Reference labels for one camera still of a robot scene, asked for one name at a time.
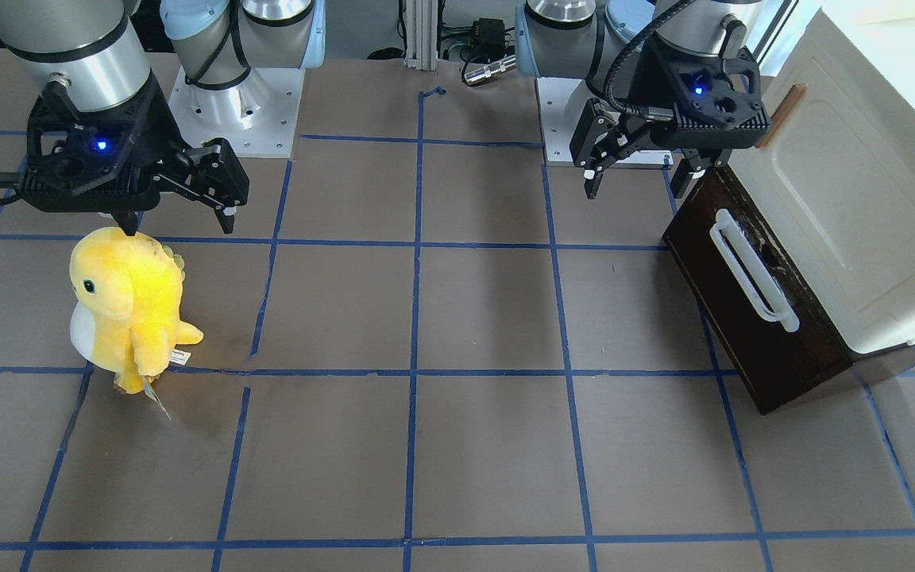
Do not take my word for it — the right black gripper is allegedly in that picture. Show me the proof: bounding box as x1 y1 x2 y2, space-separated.
18 75 250 238

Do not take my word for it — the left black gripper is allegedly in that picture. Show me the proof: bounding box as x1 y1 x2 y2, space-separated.
569 35 772 199

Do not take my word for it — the white drawer handle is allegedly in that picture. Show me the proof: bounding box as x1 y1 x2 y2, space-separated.
708 209 801 333

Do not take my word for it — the dark brown wooden drawer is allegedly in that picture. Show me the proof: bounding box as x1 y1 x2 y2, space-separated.
662 164 915 416

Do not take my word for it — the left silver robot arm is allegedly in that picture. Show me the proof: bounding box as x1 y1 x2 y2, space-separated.
513 1 772 199

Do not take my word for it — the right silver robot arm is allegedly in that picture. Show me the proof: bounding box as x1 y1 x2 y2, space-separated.
0 1 326 235

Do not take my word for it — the yellow plush dinosaur toy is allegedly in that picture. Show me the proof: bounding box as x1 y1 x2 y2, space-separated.
68 227 204 398

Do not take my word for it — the cream plastic storage box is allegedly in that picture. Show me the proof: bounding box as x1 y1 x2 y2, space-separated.
729 1 915 354

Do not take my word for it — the aluminium frame post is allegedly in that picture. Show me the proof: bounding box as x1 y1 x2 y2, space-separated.
402 0 442 72

